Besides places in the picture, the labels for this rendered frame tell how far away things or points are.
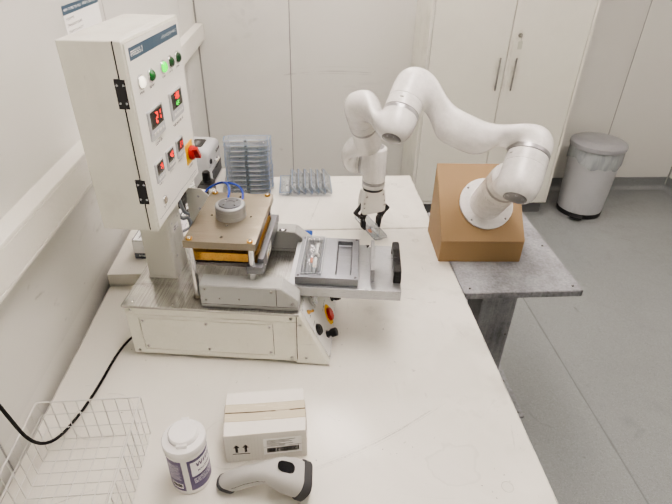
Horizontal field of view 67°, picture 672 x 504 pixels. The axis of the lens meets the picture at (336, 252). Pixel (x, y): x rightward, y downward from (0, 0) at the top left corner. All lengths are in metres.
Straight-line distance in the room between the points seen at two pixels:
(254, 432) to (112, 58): 0.81
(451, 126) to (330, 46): 2.27
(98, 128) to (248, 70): 2.56
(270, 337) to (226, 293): 0.17
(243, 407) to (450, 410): 0.51
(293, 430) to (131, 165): 0.67
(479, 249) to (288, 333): 0.82
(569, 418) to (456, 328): 1.04
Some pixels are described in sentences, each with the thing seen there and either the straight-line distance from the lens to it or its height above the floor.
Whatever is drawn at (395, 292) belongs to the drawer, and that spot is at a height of 0.97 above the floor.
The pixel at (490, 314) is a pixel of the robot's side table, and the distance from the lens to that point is 2.11.
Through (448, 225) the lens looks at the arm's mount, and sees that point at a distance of 1.83.
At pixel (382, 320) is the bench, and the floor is 0.75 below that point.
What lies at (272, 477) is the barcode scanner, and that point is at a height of 0.82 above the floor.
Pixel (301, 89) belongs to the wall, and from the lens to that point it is 3.70.
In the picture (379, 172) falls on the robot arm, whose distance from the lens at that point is 1.85.
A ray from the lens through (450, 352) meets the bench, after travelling 1.50.
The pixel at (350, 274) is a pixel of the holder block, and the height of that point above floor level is 0.98.
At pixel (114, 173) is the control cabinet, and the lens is 1.22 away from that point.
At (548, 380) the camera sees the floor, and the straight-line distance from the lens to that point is 2.62.
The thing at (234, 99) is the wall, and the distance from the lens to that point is 3.74.
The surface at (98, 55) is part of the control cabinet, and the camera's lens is 1.14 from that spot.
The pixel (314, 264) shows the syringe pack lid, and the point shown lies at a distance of 1.34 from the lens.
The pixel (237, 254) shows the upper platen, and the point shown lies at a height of 1.06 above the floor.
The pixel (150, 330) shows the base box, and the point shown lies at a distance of 1.45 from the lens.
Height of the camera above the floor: 1.76
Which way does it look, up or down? 33 degrees down
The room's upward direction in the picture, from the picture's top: 1 degrees clockwise
